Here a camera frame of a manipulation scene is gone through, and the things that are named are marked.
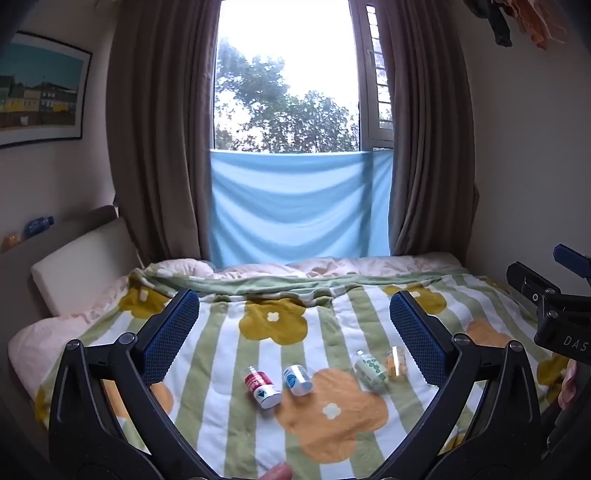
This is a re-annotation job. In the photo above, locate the orange hanging garment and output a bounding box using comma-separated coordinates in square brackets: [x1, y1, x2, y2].
[503, 0, 570, 50]

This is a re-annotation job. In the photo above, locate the framed wall poster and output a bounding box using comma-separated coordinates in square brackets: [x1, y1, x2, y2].
[0, 30, 93, 149]

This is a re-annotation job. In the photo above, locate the white cushion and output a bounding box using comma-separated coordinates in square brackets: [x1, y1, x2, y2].
[31, 216, 145, 318]

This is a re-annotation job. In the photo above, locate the small red label bottle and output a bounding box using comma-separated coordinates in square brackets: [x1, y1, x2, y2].
[244, 366, 284, 409]

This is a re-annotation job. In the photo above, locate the dark hanging garment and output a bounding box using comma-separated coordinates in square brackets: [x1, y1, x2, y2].
[462, 0, 514, 48]

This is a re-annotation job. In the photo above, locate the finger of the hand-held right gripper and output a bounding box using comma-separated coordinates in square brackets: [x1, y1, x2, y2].
[553, 243, 591, 280]
[506, 261, 562, 320]

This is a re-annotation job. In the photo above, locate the person's left hand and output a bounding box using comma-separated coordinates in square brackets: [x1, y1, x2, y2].
[257, 463, 293, 480]

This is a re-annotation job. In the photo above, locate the floral striped blanket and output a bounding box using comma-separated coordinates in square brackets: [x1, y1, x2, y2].
[34, 271, 574, 480]

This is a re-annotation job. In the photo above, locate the tree outside window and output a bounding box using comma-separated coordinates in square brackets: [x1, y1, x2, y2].
[214, 39, 361, 154]

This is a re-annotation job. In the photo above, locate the light blue cloth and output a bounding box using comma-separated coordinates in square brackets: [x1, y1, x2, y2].
[208, 150, 394, 268]

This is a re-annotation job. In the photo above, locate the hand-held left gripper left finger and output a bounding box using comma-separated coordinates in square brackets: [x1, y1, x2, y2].
[48, 288, 218, 480]

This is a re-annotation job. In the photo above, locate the blue plastic bottle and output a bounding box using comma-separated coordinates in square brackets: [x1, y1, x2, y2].
[23, 215, 55, 239]

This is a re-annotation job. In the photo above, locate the small clear orange bottle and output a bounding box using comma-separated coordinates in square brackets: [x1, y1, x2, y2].
[385, 346, 407, 380]

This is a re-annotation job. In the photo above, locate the small blue label bottle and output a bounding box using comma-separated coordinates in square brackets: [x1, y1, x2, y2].
[282, 364, 313, 397]

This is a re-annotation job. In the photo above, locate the brown curtain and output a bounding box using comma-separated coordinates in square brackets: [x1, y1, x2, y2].
[382, 0, 476, 258]
[106, 0, 222, 274]

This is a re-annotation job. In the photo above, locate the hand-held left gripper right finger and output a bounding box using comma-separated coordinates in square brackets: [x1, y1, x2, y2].
[369, 290, 542, 480]

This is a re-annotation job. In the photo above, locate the small green label bottle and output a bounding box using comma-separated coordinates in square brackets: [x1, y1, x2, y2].
[353, 350, 388, 388]

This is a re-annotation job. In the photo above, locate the person's right hand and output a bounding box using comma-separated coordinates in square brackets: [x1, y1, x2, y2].
[558, 359, 581, 411]

